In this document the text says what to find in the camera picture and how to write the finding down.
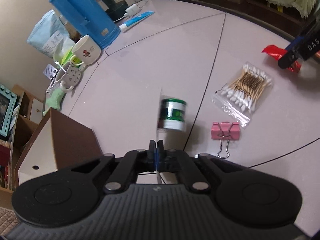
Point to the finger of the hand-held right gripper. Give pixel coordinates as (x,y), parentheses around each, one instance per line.
(287,59)
(295,43)

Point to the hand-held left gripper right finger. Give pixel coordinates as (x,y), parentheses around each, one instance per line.
(161,160)

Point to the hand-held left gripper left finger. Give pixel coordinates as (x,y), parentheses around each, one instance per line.
(151,160)

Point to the red foil packet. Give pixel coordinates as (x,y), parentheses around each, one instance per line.
(272,51)

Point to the dark green snack packet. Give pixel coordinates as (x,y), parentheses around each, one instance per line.
(172,112)

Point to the clear bag of cotton swabs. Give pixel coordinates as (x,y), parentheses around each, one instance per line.
(245,87)

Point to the brown cardboard box white inside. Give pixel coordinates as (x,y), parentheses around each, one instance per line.
(75,135)

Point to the pink binder clip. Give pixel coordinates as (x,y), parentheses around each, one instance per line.
(225,131)

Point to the light green cloth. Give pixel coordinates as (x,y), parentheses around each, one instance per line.
(55,101)

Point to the grey patterned mug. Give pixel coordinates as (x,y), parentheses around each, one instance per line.
(71,77)

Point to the white mug with cartoon print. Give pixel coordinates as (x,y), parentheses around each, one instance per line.
(87,51)

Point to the wooden shelf cabinet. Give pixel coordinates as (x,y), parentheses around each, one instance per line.
(27,125)

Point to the white spoon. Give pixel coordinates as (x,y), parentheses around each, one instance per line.
(60,66)

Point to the green tissue pack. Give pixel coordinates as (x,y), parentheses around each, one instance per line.
(65,56)

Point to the pill blister pack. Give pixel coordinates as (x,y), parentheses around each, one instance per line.
(50,71)

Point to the blue white toothpaste tube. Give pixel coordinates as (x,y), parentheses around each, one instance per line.
(136,21)

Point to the white charger plug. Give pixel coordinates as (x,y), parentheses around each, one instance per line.
(133,10)

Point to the clear jar brown contents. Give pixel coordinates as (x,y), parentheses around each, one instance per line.
(72,31)

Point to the teal toaster oven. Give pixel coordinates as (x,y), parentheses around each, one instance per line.
(6,110)

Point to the quilted beige cushion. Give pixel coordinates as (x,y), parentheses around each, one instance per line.
(7,218)

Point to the light blue plastic bag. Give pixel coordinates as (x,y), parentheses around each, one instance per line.
(45,37)

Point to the blue thermos jug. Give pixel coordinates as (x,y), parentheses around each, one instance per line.
(82,12)

